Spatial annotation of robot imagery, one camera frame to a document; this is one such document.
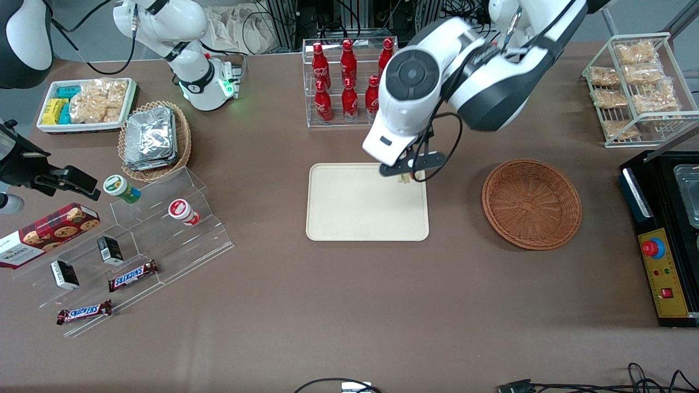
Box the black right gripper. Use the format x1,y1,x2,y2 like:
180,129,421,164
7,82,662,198
0,121,102,200

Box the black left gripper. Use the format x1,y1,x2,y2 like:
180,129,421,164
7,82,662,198
379,130,447,177

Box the white rectangular snack tray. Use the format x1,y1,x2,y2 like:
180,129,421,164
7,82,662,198
36,78,138,135

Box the beige plastic tray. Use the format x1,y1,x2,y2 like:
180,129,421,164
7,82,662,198
306,163,430,242

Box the round brown wicker basket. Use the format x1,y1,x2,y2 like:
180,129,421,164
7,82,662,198
482,158,583,251

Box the oval tan wicker basket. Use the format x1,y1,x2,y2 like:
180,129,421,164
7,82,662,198
117,100,192,183

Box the red tartan cookie box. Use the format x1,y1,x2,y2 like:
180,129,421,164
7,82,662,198
0,203,102,270

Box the green lidded cup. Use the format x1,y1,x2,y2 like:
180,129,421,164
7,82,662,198
103,175,141,205

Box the yellow snack pack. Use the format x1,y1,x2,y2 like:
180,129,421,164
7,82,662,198
42,98,69,126

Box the red cola bottle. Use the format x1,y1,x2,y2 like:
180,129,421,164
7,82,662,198
365,75,382,120
340,39,358,85
315,81,334,124
342,78,359,122
378,38,395,78
312,43,331,88

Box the small black carton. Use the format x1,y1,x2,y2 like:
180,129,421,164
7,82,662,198
50,260,80,290
97,236,125,266

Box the clear acrylic bottle rack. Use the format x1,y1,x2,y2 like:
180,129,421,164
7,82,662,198
302,36,399,128

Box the clear bag of crackers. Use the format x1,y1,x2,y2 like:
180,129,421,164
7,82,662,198
69,78,129,124

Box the silver foil packs stack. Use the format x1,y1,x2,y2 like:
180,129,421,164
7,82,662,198
123,106,179,171

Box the Snickers chocolate bar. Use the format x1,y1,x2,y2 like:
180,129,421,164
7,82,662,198
108,260,159,293
56,299,114,326

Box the red lidded cup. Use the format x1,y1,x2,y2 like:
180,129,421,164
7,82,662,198
168,199,201,227

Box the clear acrylic stepped stand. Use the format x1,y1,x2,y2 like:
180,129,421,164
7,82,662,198
11,166,235,338

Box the bagged fried snack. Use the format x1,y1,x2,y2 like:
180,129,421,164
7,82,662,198
632,86,681,114
593,89,629,109
623,64,665,84
590,67,621,87
603,120,640,141
615,42,657,66

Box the beige crumpled cloth bag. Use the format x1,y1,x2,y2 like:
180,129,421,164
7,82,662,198
205,4,280,55

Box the black appliance with yellow panel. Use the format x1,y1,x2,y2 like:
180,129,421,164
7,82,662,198
619,148,699,329

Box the clear metal insert pan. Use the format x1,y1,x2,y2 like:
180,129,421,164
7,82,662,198
674,164,699,229

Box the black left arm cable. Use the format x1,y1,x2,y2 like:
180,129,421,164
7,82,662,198
412,0,580,184

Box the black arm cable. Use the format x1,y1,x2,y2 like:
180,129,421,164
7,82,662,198
50,0,138,76
412,0,580,184

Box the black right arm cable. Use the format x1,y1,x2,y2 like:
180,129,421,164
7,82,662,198
50,0,138,76

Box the tangled black background cables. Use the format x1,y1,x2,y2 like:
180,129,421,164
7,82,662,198
418,0,495,39

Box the black looped cable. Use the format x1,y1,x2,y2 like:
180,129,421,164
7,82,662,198
293,378,384,393

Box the black cable with connector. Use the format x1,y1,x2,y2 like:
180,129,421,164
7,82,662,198
496,362,699,393

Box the white wire rack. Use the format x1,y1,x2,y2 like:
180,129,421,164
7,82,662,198
582,32,699,149

